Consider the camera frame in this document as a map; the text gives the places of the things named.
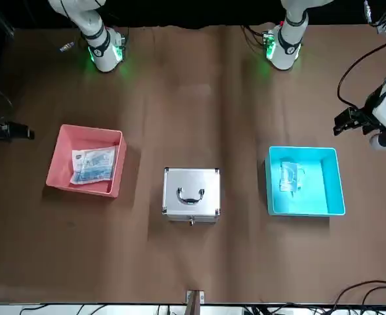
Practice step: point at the aluminium post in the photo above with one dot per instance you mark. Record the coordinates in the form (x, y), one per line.
(194, 302)

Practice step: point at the blue plastic box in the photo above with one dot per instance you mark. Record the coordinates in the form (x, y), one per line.
(334, 183)

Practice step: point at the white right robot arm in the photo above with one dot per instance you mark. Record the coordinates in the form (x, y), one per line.
(104, 49)

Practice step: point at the blue used mask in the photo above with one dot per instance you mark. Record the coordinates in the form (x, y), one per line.
(289, 177)

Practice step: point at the new mask packet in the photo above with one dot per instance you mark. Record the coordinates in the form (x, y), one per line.
(93, 167)

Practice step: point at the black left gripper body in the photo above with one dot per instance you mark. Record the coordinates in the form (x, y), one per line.
(367, 118)

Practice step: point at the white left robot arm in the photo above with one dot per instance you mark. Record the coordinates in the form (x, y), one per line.
(288, 49)

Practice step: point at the pink plastic box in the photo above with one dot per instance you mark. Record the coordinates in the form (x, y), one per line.
(61, 157)

